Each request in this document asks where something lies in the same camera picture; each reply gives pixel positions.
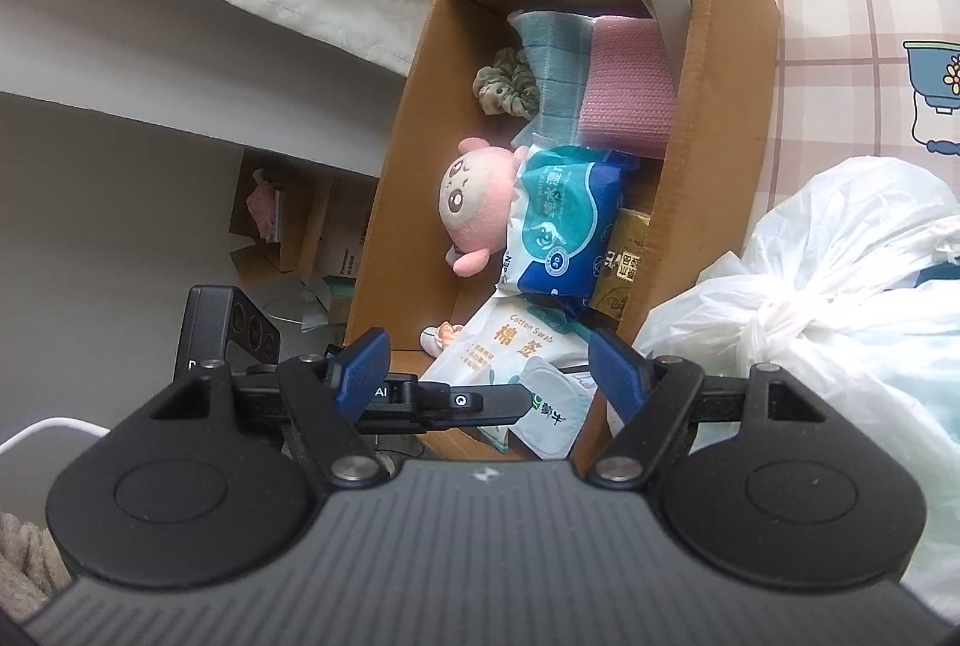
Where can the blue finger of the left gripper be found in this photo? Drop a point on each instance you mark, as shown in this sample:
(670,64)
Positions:
(404,403)

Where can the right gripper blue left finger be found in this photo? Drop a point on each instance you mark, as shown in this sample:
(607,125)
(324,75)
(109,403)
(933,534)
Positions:
(324,399)

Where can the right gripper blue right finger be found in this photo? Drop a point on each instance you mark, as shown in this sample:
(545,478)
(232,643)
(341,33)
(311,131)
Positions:
(655,402)

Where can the pink knitted cloth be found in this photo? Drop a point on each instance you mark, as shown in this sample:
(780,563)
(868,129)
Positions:
(629,98)

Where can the teal checked cloth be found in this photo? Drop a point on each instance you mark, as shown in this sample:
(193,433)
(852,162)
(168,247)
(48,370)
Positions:
(557,47)

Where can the white cotton swab pack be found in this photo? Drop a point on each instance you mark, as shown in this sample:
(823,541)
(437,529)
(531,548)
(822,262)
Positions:
(494,345)

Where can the gold snack package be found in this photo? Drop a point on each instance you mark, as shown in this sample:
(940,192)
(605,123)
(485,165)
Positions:
(621,262)

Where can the blue wet wipes pack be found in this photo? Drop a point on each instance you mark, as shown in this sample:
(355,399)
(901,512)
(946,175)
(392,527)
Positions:
(563,208)

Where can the white plastic bag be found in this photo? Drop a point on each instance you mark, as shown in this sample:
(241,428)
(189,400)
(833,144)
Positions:
(833,286)

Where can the small pink plush doll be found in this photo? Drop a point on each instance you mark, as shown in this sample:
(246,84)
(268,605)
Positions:
(474,200)

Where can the white sofa cover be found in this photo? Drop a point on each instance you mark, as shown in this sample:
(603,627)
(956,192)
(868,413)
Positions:
(313,79)

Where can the green floral scrunchie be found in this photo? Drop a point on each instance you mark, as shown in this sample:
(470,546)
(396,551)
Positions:
(507,86)

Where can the brown cardboard box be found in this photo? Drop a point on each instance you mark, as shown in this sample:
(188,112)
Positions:
(701,194)

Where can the pink checked tablecloth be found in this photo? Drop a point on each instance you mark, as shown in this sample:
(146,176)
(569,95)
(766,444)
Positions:
(861,77)

